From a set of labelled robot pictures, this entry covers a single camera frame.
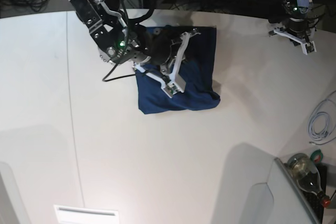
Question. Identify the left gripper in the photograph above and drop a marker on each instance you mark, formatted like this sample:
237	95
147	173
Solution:
299	32

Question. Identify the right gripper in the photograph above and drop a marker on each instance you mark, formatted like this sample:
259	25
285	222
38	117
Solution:
163	47

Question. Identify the dark blue t-shirt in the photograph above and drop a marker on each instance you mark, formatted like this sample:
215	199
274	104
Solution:
196	70

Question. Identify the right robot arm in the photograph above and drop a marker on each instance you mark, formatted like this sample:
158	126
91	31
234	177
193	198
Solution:
119	38

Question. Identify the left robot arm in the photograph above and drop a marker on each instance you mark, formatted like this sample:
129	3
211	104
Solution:
299	9

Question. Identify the green tape roll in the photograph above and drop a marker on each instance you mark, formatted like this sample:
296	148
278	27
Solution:
317	156

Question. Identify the clear plastic bottle red cap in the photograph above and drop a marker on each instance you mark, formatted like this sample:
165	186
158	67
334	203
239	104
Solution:
307	177

